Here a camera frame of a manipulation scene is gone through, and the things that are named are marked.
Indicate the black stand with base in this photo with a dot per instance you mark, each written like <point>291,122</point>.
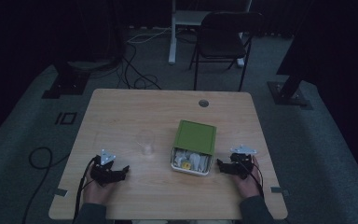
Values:
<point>290,90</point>
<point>66,82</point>

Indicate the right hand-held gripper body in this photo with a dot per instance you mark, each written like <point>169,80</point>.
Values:
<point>240,166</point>

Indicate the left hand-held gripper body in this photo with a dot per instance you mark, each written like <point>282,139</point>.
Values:
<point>104,174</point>

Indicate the white desk frame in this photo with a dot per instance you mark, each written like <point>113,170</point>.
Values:
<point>180,25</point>

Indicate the round grey floor base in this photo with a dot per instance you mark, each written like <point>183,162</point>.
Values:
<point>90,64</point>

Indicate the black folding chair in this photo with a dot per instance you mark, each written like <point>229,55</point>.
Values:
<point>223,40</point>

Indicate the pile of white packets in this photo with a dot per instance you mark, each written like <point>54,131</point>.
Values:
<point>195,161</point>

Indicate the clear glass cup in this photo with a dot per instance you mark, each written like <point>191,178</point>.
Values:
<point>146,141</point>

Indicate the packet with yellow mark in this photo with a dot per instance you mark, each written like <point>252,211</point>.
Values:
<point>185,165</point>

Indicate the grey tape piece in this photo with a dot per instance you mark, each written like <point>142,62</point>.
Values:
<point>61,192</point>
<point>278,189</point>

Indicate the white box with green lid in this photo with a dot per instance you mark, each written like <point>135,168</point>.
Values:
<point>195,138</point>

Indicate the person's left hand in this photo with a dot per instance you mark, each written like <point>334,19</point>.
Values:
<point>97,194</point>

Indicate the person's right hand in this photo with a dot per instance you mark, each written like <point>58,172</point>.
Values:
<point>249,186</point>

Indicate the black floor tape marks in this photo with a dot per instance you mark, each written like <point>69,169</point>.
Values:
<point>66,118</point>

